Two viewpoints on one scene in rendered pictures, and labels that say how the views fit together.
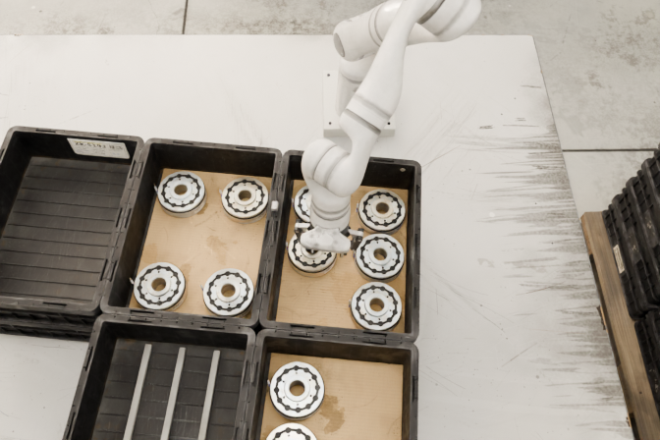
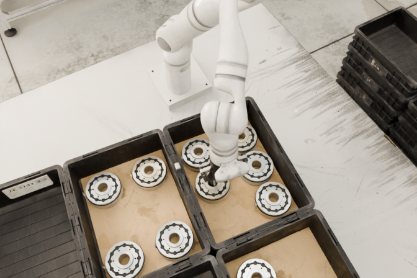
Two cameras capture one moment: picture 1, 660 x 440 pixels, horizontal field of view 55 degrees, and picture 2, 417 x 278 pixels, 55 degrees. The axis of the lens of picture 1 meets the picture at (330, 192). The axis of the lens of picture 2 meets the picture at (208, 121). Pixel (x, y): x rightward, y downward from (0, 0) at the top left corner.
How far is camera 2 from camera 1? 29 cm
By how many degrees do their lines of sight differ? 12
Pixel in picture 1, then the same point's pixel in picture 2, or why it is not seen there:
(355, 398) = (293, 264)
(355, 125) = (229, 81)
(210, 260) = (148, 224)
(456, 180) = (264, 100)
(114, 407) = not seen: outside the picture
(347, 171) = (239, 115)
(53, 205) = (12, 244)
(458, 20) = not seen: outside the picture
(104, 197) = (48, 219)
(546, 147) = (303, 58)
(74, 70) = not seen: outside the picture
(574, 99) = not seen: hidden behind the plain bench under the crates
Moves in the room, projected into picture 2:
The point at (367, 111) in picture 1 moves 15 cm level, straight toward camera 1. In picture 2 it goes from (234, 69) to (262, 123)
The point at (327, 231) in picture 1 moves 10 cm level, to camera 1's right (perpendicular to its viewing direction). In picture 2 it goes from (229, 164) to (265, 149)
